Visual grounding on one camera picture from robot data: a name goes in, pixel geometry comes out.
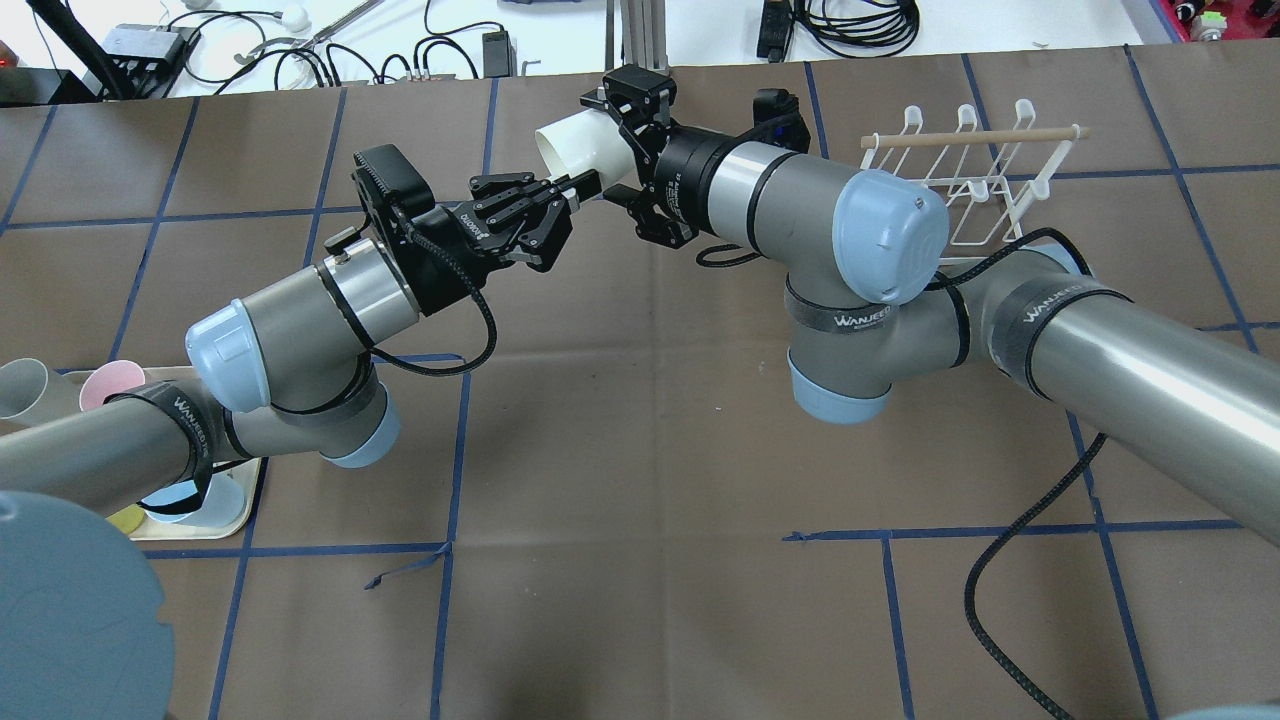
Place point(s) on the white wire cup rack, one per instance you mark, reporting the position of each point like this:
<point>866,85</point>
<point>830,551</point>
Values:
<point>989,179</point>

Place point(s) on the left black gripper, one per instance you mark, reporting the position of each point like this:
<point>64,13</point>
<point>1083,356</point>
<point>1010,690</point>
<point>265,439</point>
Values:
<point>443,250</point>

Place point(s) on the grey usb hub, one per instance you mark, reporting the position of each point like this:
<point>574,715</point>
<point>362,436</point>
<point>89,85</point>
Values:
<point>160,47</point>

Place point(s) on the black power adapter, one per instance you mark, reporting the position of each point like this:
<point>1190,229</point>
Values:
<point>498,54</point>

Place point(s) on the pink plastic cup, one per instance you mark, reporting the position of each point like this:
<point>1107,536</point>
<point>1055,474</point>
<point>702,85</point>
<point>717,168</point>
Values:
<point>110,379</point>

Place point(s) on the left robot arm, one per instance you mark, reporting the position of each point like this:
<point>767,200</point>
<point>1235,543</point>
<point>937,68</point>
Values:
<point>290,369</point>

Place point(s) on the beige serving tray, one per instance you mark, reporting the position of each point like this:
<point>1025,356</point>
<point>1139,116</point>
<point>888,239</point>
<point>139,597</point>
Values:
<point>153,530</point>

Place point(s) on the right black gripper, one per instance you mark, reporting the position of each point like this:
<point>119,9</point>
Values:
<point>685,166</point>

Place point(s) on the yellow plastic cup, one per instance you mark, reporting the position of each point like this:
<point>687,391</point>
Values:
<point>129,519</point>

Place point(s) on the white plastic cup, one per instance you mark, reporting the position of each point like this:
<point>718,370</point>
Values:
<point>585,150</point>

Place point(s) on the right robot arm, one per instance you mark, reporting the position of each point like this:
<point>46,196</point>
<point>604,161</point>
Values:
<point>871,303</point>

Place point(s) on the aluminium frame post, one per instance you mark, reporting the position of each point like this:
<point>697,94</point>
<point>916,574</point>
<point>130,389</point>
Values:
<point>636,33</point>

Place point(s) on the grey plastic cup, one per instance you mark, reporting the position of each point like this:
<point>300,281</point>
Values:
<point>32,394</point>

